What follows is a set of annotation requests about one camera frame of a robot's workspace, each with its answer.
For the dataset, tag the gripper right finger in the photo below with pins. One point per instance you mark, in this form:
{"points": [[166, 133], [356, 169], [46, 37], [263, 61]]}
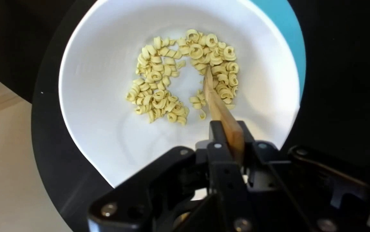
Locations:
{"points": [[262, 161]]}

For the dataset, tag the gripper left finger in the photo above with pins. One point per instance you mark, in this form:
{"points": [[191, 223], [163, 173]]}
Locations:
{"points": [[226, 174]]}

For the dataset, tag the wooden cooking stick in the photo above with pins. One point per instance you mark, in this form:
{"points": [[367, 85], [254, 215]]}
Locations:
{"points": [[226, 120]]}

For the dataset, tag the white bowl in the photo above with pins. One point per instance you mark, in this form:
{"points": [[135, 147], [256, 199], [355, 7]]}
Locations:
{"points": [[101, 96]]}

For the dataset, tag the heap of spiral pasta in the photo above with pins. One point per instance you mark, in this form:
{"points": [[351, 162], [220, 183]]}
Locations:
{"points": [[159, 96]]}

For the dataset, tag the teal plate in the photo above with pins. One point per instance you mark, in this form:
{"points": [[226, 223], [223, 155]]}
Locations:
{"points": [[292, 35]]}

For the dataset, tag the black round tray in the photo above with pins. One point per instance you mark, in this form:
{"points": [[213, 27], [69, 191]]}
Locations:
{"points": [[48, 135]]}

